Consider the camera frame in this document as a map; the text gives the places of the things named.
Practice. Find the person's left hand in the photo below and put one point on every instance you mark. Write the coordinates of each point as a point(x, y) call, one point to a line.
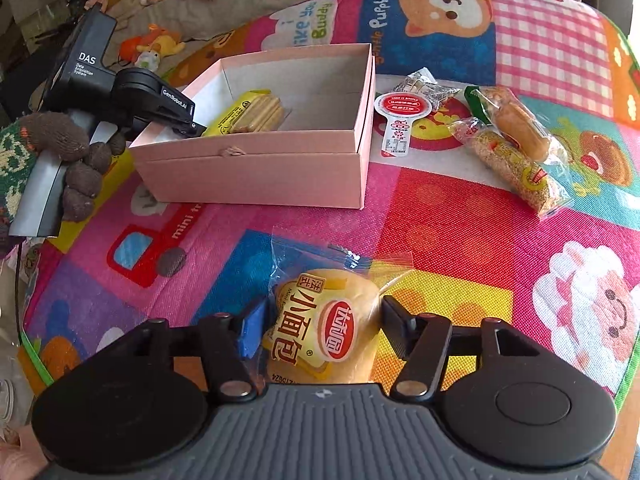
point(55, 132)

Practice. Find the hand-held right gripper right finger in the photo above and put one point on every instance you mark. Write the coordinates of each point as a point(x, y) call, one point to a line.
point(395, 327)

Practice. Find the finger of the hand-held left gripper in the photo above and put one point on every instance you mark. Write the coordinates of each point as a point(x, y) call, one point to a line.
point(192, 129)

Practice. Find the white green small toy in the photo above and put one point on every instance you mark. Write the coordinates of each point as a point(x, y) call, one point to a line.
point(147, 60)

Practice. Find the red lid jelly cup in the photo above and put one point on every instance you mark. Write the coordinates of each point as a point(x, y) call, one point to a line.
point(402, 107)

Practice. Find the pink cardboard box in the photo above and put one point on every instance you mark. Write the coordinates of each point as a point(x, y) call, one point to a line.
point(250, 180)

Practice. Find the yellow wafer packet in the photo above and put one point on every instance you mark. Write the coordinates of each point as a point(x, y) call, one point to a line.
point(250, 112)

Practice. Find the orange plush toy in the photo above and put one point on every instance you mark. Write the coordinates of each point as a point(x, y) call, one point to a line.
point(155, 40)

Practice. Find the colourful cartoon play mat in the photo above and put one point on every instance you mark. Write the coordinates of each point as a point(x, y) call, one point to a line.
point(450, 240)

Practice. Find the small yellow bread packet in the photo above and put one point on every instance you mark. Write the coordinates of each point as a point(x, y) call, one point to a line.
point(320, 330)

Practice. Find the sesame stick packet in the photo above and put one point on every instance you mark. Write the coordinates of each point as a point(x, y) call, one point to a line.
point(505, 165)

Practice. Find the dark cabinet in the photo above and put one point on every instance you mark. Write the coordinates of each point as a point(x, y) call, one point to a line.
point(30, 25)

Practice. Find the beige sofa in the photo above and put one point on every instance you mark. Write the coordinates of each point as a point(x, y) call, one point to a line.
point(240, 15)

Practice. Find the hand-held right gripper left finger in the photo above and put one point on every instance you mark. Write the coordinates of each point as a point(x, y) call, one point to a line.
point(252, 329)

